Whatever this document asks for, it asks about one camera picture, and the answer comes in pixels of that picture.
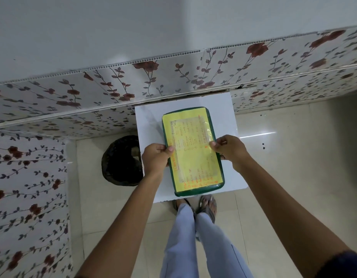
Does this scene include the person's left forearm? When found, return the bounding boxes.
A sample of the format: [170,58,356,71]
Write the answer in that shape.
[75,170,167,278]

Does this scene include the floral patterned counter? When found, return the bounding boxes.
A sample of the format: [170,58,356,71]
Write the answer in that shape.
[0,25,357,278]

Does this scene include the person's right sandal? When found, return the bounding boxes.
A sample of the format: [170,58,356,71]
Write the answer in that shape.
[195,195,217,224]

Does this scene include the black waste bin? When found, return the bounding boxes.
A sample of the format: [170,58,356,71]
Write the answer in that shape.
[101,135,144,187]

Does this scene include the person's light blue trousers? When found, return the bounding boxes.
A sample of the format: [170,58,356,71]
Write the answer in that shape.
[160,203,254,278]

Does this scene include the person's left hand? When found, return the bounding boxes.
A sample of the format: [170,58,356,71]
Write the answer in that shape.
[141,143,175,177]

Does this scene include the person's left sandal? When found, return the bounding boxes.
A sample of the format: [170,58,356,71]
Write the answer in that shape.
[172,199,193,213]

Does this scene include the person's right hand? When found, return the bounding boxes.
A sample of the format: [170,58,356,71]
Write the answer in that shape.
[209,135,251,171]

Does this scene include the small white table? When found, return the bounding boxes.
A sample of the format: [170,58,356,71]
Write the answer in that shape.
[134,92,249,203]

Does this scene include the dark blue sleeve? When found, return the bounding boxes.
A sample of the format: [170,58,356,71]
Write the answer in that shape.
[314,250,357,278]

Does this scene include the green tray with yellow paper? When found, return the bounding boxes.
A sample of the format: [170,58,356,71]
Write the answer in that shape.
[162,107,225,197]

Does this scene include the person's sandal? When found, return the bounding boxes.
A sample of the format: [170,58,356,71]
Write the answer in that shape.
[172,199,193,213]
[195,195,217,224]

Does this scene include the person's right forearm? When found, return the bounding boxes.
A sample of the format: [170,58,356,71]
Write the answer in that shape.
[232,155,352,278]

